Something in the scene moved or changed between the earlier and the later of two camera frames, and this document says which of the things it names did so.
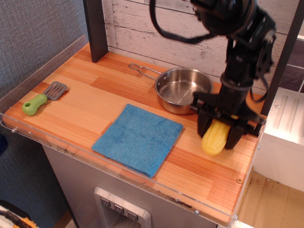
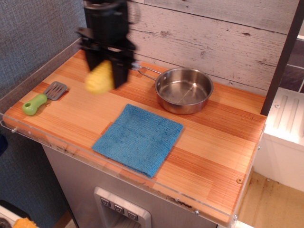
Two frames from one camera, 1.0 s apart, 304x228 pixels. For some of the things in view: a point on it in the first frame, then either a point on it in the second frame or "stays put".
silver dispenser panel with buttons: [116, 212] stays put
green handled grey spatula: [53, 92] stays put
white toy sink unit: [280, 153] stays put
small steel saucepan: [174, 87] stays put
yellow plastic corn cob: [214, 137] to [99, 80]
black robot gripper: [231, 104] to [106, 35]
